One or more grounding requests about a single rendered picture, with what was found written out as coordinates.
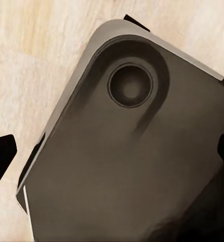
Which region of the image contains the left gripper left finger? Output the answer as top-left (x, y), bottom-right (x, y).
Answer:
top-left (0, 134), bottom-right (17, 180)

